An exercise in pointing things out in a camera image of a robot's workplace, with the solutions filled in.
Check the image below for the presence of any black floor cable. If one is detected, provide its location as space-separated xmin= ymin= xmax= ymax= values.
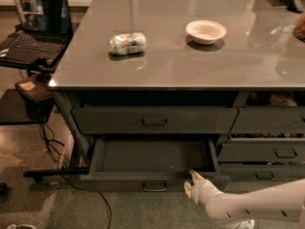
xmin=38 ymin=123 xmax=112 ymax=229

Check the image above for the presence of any black laptop stand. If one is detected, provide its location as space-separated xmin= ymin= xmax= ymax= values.
xmin=0 ymin=60 xmax=92 ymax=180

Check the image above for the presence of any black laptop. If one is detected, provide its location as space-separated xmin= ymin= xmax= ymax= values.
xmin=0 ymin=0 xmax=72 ymax=68

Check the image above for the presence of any grey drawer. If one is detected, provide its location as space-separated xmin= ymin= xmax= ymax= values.
xmin=80 ymin=135 xmax=230 ymax=192
xmin=71 ymin=106 xmax=237 ymax=134
xmin=232 ymin=107 xmax=305 ymax=134
xmin=220 ymin=164 xmax=305 ymax=181
xmin=218 ymin=139 xmax=305 ymax=162

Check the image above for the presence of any grey counter cabinet frame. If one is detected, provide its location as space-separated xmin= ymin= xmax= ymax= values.
xmin=54 ymin=90 xmax=305 ymax=176

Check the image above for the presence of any wrapped food package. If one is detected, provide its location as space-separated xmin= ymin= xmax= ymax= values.
xmin=110 ymin=32 xmax=147 ymax=55

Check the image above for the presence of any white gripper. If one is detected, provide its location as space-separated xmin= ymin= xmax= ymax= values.
xmin=184 ymin=170 xmax=254 ymax=229

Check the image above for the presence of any brown object counter edge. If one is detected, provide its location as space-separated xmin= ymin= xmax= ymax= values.
xmin=293 ymin=14 xmax=305 ymax=41

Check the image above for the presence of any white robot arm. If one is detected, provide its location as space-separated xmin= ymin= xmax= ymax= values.
xmin=184 ymin=170 xmax=305 ymax=229

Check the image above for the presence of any white paper bowl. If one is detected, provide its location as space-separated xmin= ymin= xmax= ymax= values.
xmin=186 ymin=20 xmax=227 ymax=45

